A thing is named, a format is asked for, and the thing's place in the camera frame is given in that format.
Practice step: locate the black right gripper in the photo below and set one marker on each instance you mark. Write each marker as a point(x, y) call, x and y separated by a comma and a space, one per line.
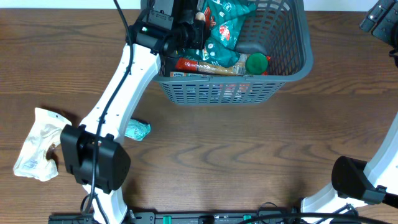
point(379, 19)

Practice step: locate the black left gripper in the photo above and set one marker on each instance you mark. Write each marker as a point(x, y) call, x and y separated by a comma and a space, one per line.
point(198, 27)

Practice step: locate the green Nescafe coffee bag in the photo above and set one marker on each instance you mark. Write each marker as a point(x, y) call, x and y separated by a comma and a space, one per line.
point(224, 21)

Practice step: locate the spaghetti pack with orange ends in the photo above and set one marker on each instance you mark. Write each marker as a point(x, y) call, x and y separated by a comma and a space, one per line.
point(238, 69)

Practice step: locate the green lid jar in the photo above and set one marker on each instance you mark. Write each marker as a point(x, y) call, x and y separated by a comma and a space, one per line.
point(257, 64)

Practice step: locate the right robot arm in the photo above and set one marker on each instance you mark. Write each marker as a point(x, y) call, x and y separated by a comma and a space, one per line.
point(356, 183)

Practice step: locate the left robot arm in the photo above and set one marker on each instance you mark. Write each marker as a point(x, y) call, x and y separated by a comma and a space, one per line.
point(93, 151)

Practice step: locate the flat box in basket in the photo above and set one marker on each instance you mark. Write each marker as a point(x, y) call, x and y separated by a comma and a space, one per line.
point(184, 74)

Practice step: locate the grey plastic basket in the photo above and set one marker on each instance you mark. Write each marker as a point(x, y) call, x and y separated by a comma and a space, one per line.
point(278, 29)

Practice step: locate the light teal snack packet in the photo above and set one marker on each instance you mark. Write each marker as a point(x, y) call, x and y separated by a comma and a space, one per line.
point(137, 130)

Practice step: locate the cream paper pouch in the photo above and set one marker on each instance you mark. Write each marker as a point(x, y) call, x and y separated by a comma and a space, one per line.
point(43, 136)

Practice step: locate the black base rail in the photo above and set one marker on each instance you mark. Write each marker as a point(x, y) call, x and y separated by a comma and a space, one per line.
point(273, 216)

